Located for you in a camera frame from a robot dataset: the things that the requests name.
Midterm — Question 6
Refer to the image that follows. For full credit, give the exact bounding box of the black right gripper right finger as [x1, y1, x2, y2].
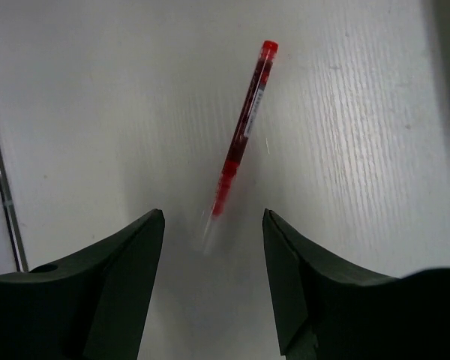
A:
[262, 210, 450, 359]

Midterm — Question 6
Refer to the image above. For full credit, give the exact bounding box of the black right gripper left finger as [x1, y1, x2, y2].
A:
[0, 209, 164, 359]

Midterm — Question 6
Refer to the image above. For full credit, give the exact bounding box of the red gel pen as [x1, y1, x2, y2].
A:
[200, 40, 280, 256]

